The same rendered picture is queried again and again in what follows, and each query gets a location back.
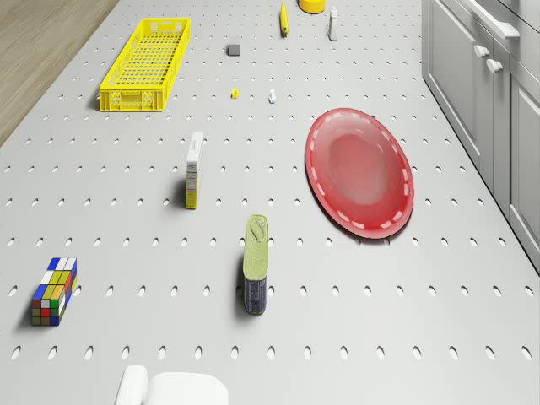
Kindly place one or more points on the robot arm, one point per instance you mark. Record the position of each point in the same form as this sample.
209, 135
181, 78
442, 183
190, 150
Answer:
185, 390

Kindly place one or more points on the flat-sided can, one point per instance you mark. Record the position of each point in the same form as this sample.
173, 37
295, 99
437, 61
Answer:
255, 257

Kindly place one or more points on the white and yellow box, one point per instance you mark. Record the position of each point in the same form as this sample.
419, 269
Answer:
193, 173

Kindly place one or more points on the red plate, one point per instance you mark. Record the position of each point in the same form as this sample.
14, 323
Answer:
358, 171

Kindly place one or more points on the small pale bolt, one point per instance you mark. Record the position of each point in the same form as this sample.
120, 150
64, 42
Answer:
272, 98

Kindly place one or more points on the small yellow block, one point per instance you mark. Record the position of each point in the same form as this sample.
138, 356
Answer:
235, 93

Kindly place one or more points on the grey cube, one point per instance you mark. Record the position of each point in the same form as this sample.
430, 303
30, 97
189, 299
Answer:
233, 50

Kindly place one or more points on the banana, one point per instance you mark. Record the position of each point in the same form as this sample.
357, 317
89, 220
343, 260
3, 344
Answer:
284, 17

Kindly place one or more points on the small white bottle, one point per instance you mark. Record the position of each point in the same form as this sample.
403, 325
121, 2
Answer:
333, 26

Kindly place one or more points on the yellow basket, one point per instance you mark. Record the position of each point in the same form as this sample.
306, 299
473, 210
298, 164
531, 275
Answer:
110, 95

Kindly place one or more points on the yellow bowl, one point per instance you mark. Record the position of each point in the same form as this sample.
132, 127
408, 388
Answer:
312, 5

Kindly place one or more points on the puzzle cube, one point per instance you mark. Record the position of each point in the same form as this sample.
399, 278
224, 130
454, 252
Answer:
52, 295

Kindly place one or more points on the white cabinet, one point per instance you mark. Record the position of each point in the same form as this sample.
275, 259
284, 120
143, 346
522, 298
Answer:
485, 84

